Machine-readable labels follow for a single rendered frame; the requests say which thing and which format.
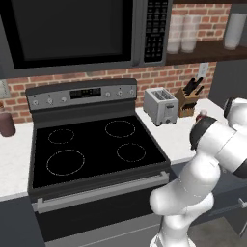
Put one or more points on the wooden knife block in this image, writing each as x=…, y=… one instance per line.
x=187, y=98

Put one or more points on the dark red jar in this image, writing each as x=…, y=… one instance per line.
x=6, y=123

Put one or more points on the dark grey tall cabinet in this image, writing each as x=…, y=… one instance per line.
x=230, y=82

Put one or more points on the black and grey microwave oven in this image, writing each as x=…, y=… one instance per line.
x=74, y=32

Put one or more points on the wooden wall shelf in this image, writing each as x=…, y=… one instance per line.
x=205, y=53

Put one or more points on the black glass-top stove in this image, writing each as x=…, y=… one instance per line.
x=96, y=154

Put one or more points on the stack of white cups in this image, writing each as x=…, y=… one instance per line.
x=190, y=33
x=175, y=33

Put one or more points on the dark grey open drawer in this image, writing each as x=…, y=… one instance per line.
x=230, y=193

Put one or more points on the grey wall switch plate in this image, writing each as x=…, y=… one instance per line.
x=3, y=89

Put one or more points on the silver toaster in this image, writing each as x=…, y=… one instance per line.
x=160, y=106

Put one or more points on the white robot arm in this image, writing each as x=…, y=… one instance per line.
x=193, y=186

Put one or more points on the white wall outlet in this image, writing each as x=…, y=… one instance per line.
x=202, y=70

